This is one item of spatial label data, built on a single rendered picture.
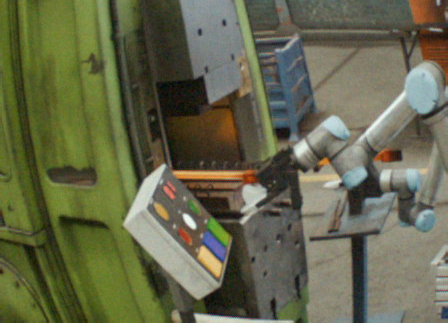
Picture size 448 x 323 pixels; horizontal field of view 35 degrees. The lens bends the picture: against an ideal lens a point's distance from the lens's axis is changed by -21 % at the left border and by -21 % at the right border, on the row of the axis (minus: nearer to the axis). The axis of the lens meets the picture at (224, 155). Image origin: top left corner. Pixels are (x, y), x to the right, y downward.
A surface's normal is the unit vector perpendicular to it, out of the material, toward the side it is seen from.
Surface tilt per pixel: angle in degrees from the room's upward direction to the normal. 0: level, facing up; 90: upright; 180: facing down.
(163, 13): 90
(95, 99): 89
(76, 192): 89
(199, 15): 90
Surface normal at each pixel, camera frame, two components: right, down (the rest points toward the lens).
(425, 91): -0.58, 0.22
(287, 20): -0.40, 0.34
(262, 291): 0.85, 0.00
